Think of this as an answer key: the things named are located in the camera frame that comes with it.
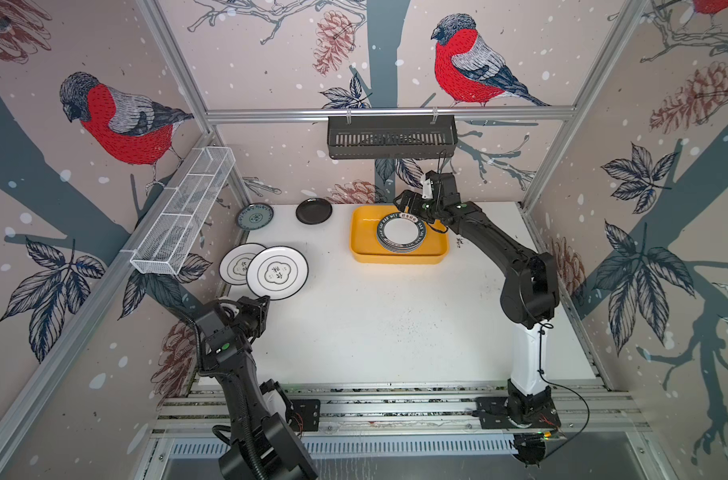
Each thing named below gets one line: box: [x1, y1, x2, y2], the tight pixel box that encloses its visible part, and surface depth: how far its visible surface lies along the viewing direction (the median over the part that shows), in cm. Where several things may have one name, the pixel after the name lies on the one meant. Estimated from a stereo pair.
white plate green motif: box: [219, 243, 267, 285], surface depth 106 cm
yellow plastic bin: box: [350, 205, 449, 265], surface depth 109 cm
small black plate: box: [295, 197, 333, 225], surface depth 121 cm
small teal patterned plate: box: [236, 203, 274, 231], surface depth 120 cm
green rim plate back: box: [376, 212, 427, 254], surface depth 109 cm
